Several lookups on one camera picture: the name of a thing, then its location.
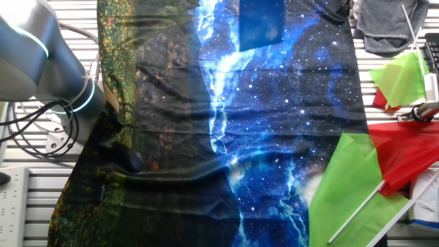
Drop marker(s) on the blue flag white pole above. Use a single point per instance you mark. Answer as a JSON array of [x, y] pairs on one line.
[[260, 27]]

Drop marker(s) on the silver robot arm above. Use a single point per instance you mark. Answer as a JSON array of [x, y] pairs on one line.
[[41, 79]]

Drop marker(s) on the large green flag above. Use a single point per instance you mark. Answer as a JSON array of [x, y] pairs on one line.
[[343, 192]]

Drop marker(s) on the small green flag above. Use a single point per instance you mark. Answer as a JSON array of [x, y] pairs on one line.
[[401, 79]]

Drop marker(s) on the large red flag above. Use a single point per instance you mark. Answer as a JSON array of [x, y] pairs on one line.
[[404, 151]]

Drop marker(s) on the galaxy forest print tablecloth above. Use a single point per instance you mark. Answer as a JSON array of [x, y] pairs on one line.
[[274, 144]]

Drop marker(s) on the tan cardboard piece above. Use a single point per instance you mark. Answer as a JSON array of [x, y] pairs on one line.
[[111, 99]]

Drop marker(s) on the silver base mounting plate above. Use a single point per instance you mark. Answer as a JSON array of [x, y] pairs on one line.
[[56, 142]]

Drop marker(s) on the grey towel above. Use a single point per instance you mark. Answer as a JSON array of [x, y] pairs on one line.
[[387, 24]]

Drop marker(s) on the blue white tissue pack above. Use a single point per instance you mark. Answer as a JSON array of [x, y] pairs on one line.
[[425, 202]]

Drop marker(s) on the white power strip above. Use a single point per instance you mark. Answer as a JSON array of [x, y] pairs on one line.
[[13, 206]]

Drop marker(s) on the black plug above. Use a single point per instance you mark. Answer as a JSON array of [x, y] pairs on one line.
[[3, 178]]

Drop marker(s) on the black keyboard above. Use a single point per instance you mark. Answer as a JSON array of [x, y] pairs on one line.
[[433, 48]]

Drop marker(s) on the silver camera clamp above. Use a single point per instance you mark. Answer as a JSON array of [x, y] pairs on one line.
[[425, 111]]

